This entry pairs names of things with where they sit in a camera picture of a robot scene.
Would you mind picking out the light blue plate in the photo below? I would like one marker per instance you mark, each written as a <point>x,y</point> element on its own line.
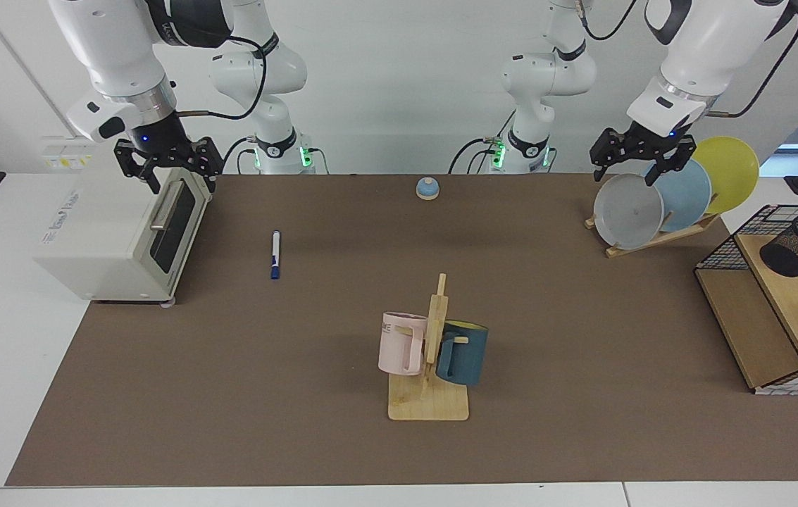
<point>687,193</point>

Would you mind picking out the wooden cup stand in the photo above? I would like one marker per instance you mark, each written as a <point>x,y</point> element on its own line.
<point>430,405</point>

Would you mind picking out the wooden plate rack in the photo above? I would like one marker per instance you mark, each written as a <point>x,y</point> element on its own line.
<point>652,243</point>

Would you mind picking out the grey plate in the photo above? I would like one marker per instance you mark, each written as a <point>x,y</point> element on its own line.
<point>627,211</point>

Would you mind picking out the dark teal mug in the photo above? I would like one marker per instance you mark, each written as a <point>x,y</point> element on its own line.
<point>465,355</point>

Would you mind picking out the small blue round knob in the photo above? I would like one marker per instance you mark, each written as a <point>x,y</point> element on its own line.
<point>427,188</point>

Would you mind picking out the pale toaster oven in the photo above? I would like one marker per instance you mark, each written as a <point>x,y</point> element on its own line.
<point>103,239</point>

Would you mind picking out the pink mug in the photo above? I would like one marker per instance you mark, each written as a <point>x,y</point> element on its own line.
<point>398,345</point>

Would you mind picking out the brown table cloth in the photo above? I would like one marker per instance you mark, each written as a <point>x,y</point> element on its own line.
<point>300,387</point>

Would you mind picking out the white socket box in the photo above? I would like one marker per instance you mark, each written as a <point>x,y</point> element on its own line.
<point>67,151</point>

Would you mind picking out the white marker with blue cap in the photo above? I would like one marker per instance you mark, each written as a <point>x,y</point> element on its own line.
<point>276,250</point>

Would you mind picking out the yellow plate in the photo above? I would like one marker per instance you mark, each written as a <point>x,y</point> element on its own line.
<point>730,165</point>

